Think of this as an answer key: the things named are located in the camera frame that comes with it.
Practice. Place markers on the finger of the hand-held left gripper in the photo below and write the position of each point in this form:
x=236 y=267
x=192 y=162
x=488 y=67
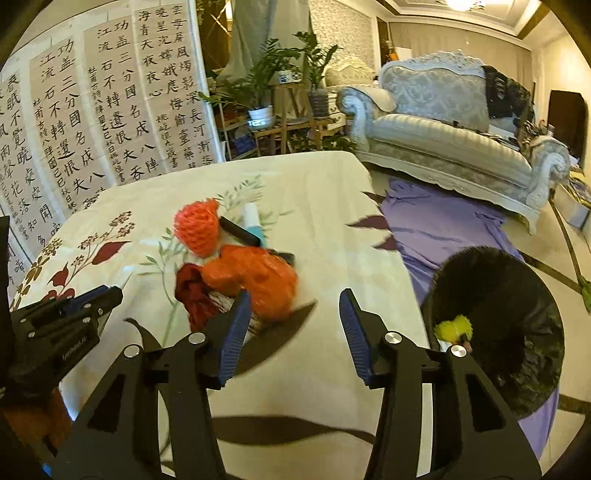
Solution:
x=101 y=302
x=55 y=307

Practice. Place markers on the tall plant in dark pot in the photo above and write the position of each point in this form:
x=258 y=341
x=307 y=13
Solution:
x=318 y=104

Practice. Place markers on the small bushy green plant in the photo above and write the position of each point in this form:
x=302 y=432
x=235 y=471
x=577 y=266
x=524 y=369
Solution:
x=323 y=144

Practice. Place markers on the white drawer cabinet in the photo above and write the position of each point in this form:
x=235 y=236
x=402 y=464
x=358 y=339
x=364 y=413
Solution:
x=334 y=119

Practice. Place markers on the orange plastic bag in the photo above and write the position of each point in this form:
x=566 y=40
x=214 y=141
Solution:
x=254 y=277

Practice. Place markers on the dark red plastic bag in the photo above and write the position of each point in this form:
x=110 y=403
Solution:
x=191 y=295

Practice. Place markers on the dark wooden cabinet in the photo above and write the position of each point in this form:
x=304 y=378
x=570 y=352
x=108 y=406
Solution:
x=568 y=124

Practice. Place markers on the grey green drape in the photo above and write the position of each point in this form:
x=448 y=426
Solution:
x=268 y=37

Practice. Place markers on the floral printed tablecloth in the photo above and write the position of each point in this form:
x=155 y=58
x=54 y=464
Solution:
x=314 y=221

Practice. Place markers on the white teal tube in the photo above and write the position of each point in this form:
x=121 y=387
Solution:
x=254 y=221

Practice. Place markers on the wooden plant stand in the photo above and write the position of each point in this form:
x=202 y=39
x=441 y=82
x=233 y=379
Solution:
x=286 y=120

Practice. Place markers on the ornate grey sofa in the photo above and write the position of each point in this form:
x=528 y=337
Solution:
x=443 y=138

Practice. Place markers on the leafy plant in white pot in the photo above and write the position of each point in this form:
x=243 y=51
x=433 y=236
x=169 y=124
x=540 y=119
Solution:
x=261 y=115

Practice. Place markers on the green mop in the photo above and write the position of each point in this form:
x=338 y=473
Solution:
x=586 y=295

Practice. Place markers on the blue white ceramic pot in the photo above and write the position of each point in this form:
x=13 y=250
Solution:
x=290 y=77

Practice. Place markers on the black garment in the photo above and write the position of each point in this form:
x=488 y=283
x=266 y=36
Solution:
x=505 y=92

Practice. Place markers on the beige window curtain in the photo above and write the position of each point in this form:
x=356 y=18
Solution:
x=461 y=44

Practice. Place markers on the black strip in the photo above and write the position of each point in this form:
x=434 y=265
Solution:
x=238 y=231

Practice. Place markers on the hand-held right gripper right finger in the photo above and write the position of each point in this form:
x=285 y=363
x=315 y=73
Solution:
x=358 y=341

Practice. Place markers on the pile of boxes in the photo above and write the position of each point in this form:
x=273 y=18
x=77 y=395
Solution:
x=577 y=203

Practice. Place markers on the yellow foam fruit net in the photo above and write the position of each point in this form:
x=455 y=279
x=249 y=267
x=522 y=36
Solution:
x=455 y=327

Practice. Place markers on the calligraphy folding screen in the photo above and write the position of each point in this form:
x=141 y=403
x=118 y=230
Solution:
x=92 y=115

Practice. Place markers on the purple cloth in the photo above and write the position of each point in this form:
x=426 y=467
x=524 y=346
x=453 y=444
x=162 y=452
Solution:
x=429 y=221

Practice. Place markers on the black trash bin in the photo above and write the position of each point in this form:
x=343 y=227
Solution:
x=512 y=323

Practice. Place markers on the patterned cloth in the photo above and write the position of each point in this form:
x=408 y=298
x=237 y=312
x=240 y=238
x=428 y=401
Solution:
x=535 y=134

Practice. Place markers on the ceiling chandelier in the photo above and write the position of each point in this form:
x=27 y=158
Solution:
x=461 y=3

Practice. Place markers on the person's left forearm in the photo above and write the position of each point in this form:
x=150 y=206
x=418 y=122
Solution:
x=41 y=420

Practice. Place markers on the small black object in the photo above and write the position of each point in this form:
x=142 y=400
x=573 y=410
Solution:
x=285 y=257

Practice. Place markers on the orange foam fruit net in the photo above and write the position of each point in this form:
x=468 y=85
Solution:
x=198 y=226

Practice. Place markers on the ornate armchair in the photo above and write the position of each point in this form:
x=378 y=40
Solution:
x=351 y=74

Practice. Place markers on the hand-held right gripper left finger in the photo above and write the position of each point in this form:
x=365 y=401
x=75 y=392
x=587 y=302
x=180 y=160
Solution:
x=235 y=341

